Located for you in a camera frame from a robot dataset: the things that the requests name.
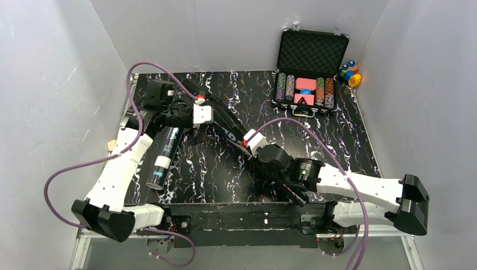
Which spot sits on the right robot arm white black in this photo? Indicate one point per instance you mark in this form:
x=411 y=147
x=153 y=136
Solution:
x=401 y=203

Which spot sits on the black racket bag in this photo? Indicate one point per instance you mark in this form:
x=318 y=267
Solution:
x=231 y=130

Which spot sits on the colourful toy blocks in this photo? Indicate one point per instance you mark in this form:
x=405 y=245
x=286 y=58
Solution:
x=349 y=74

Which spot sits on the pink card deck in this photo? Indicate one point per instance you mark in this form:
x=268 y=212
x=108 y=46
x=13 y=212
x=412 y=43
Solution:
x=305 y=84

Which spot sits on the blue dealer chip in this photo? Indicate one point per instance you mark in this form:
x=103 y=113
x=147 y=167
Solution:
x=305 y=92

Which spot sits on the beige block on rail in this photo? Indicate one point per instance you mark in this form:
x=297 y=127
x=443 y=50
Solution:
x=111 y=145

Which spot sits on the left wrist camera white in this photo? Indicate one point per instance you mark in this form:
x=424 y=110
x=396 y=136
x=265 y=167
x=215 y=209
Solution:
x=202 y=113

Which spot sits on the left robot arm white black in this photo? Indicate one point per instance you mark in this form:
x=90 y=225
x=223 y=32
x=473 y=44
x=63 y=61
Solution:
x=103 y=210

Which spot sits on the black poker chip case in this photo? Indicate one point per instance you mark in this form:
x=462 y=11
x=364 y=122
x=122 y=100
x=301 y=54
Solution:
x=314 y=55

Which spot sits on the black shuttlecock tube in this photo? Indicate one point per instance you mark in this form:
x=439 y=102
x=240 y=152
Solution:
x=164 y=158

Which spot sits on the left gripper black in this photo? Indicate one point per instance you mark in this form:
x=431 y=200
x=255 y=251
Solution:
x=217 y=113

